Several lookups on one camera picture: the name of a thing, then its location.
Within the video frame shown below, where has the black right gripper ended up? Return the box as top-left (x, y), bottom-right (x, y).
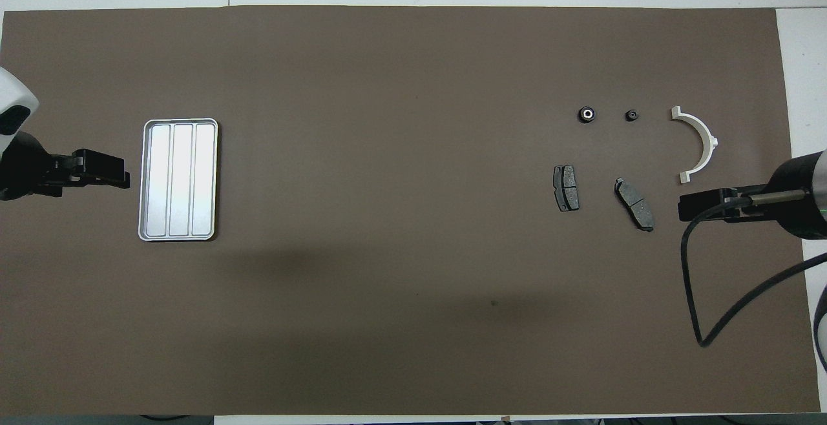
top-left (678, 152), bottom-right (827, 240)

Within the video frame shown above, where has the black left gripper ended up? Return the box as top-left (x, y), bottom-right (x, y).
top-left (0, 130), bottom-right (131, 202)

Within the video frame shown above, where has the silver metal tray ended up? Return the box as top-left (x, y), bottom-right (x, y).
top-left (138, 118), bottom-right (219, 242)

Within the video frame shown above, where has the curved grey brake pad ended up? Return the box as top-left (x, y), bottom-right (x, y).
top-left (614, 178), bottom-right (655, 233)

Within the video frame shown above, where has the rectangular grey brake pad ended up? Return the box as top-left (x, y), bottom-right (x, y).
top-left (553, 164), bottom-right (580, 213)

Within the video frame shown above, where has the brown table mat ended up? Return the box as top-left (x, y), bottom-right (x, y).
top-left (0, 5), bottom-right (821, 417)

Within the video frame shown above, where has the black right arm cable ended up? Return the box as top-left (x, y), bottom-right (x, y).
top-left (681, 189), bottom-right (812, 349)

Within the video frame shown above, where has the white semicircular bracket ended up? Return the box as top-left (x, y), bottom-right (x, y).
top-left (671, 106), bottom-right (719, 185)

